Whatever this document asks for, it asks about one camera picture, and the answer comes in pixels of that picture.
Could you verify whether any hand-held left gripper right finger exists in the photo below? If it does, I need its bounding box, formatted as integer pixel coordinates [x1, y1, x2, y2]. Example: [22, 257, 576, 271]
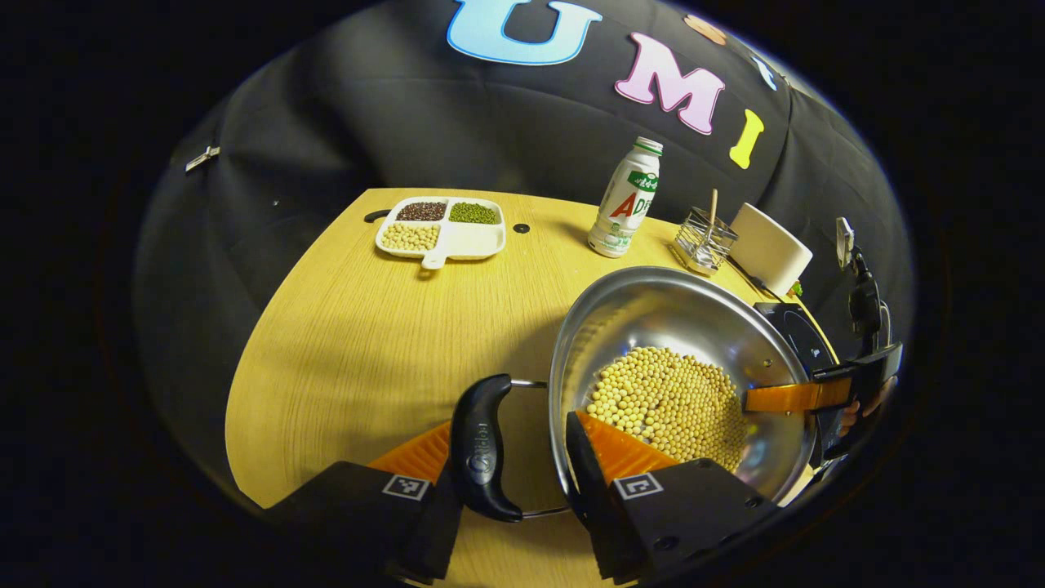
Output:
[565, 410, 777, 586]

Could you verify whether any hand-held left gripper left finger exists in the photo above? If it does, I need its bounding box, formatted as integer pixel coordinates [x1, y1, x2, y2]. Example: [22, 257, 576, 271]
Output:
[265, 421, 467, 586]

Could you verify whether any black induction cooktop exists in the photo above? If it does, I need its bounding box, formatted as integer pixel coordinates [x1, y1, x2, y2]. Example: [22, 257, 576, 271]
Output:
[754, 301, 843, 385]

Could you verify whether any stainless steel pot black handle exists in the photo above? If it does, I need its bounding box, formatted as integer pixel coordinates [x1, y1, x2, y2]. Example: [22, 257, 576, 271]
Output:
[449, 265, 819, 523]

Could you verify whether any pile of yellow soybeans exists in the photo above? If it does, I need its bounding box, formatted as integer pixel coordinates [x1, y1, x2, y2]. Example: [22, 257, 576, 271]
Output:
[586, 346, 749, 473]

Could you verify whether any white toaster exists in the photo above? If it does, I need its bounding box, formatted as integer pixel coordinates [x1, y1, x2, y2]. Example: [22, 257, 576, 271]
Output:
[729, 203, 814, 296]

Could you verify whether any wooden spoon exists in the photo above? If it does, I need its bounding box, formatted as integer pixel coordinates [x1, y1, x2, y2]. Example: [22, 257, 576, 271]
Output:
[699, 189, 721, 270]

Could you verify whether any white bottle green label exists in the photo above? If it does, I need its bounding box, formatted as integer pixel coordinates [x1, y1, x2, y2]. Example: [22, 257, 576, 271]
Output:
[588, 137, 664, 259]

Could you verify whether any white divided dish of beans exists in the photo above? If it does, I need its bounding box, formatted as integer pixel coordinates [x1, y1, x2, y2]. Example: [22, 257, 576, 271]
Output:
[375, 196, 507, 270]

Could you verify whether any black backdrop cloth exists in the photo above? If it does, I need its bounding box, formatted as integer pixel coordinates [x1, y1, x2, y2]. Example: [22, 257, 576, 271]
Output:
[135, 0, 915, 491]

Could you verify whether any black power cable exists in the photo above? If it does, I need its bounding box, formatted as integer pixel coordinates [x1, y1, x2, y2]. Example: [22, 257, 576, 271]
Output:
[727, 257, 778, 300]

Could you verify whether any metal wire utensil holder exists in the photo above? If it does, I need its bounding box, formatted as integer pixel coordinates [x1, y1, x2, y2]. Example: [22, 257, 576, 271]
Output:
[674, 207, 740, 276]

